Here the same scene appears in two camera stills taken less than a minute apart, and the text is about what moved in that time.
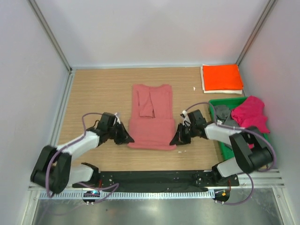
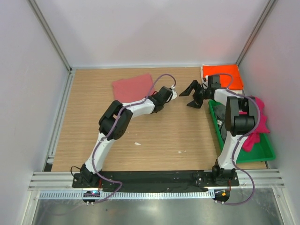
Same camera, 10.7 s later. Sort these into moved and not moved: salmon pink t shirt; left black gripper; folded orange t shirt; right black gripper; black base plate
Moved: left black gripper; salmon pink t shirt; right black gripper
Not moved: black base plate; folded orange t shirt
